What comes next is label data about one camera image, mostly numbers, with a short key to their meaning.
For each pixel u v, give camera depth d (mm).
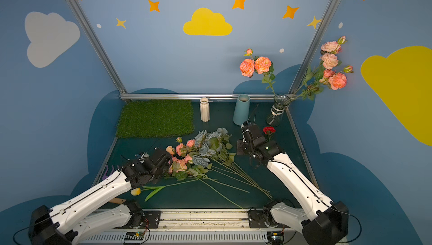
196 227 733
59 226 393
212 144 863
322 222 375
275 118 1017
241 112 1011
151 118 1111
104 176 876
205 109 1013
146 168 565
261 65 721
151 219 745
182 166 855
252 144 574
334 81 689
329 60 703
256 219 747
